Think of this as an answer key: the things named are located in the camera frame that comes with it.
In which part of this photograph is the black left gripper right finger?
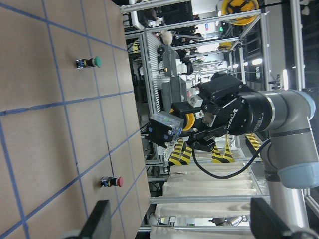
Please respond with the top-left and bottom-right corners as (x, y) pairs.
(250, 198), (295, 239)

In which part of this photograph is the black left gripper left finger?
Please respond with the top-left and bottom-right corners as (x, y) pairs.
(78, 200), (111, 239)

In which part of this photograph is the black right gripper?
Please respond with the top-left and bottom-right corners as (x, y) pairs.
(171, 74), (273, 152)

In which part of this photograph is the yellow push button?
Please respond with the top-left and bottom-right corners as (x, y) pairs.
(145, 111), (195, 148)

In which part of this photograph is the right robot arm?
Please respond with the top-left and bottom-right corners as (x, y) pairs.
(171, 74), (319, 239)

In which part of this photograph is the red push button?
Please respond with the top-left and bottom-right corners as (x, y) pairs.
(100, 176), (124, 187)

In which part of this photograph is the green push button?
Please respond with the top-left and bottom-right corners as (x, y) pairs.
(75, 56), (102, 69)

